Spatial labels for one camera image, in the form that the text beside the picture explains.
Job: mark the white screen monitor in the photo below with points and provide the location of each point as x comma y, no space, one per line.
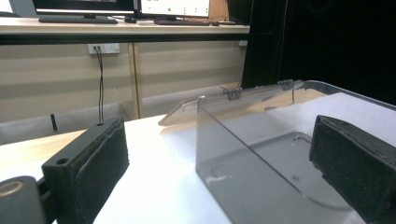
174,6

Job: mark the long wooden desk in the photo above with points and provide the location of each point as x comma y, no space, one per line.
174,62

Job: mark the white wall socket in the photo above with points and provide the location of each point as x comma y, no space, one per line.
109,48

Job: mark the black computer mouse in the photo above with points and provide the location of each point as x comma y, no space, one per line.
130,20

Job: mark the dark screen monitor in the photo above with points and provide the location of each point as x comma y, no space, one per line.
84,4

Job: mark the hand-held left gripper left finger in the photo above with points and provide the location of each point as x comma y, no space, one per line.
90,168

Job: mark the black keyboard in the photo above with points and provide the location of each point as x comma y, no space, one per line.
77,19
182,22

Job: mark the smoky transparent lidded plastic box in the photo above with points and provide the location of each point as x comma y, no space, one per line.
249,186

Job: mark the short black post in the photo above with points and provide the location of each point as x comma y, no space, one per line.
53,122

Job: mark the black curtain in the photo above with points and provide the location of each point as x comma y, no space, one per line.
327,40

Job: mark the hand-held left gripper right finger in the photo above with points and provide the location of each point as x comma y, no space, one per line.
358,165

